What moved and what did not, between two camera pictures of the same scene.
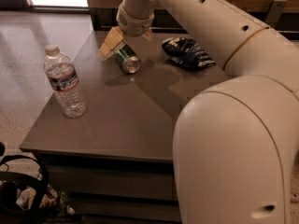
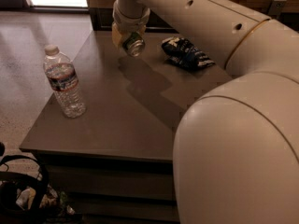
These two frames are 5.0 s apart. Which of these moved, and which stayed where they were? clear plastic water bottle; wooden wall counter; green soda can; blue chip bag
Moved: green soda can
Stayed: wooden wall counter; clear plastic water bottle; blue chip bag
